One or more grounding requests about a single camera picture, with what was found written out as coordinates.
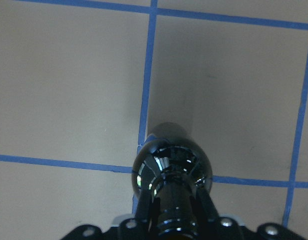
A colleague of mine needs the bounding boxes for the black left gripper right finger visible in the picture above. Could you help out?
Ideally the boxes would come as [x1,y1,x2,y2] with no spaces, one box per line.
[196,187,219,223]

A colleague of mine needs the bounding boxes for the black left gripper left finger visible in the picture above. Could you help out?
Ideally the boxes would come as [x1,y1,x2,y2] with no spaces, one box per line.
[135,189,156,223]

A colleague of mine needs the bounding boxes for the dark wine bottle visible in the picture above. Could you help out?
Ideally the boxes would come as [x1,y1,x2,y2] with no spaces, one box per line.
[132,122,212,240]

